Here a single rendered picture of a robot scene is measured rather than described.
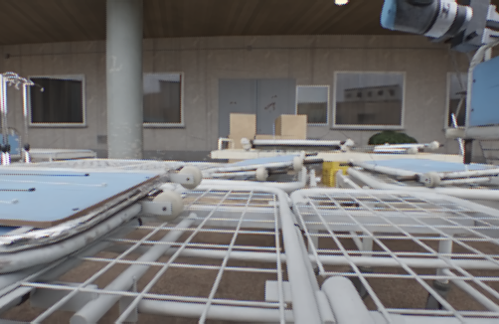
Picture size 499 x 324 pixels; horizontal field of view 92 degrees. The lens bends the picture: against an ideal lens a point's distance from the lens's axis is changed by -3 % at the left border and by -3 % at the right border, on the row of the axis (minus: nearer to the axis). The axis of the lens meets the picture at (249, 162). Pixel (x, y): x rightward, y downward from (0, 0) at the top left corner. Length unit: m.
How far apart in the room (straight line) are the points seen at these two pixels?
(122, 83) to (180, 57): 2.48
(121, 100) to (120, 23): 1.30
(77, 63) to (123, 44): 3.43
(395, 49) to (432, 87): 1.30
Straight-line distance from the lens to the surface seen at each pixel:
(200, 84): 6.73
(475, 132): 1.03
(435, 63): 7.73
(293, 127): 3.99
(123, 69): 5.00
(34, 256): 0.42
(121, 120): 4.86
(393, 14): 0.83
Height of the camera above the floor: 0.66
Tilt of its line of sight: 4 degrees down
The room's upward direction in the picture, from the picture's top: 1 degrees clockwise
